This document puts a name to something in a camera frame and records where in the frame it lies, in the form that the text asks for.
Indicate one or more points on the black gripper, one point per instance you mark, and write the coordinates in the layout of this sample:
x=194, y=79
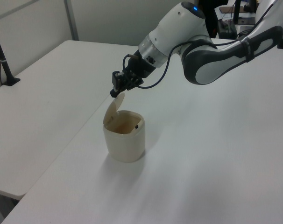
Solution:
x=140, y=66

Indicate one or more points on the beige trash bin with lid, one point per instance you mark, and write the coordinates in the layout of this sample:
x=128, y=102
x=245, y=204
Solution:
x=125, y=147

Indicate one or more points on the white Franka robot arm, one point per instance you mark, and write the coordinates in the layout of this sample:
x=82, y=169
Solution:
x=178, y=30

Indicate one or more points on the black box on desk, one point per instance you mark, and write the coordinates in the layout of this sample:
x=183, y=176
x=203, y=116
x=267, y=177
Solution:
x=226, y=29

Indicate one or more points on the black monitor stand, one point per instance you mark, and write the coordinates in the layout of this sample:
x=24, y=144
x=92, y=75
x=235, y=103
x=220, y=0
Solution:
x=236, y=11

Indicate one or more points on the white background desk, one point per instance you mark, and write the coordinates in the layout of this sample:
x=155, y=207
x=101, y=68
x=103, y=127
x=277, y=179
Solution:
x=245, y=17

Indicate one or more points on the aluminium wall frame post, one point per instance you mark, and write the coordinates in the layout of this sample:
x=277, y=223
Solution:
x=71, y=18

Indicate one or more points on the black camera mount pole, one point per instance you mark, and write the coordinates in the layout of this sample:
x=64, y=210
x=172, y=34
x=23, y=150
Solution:
x=3, y=65

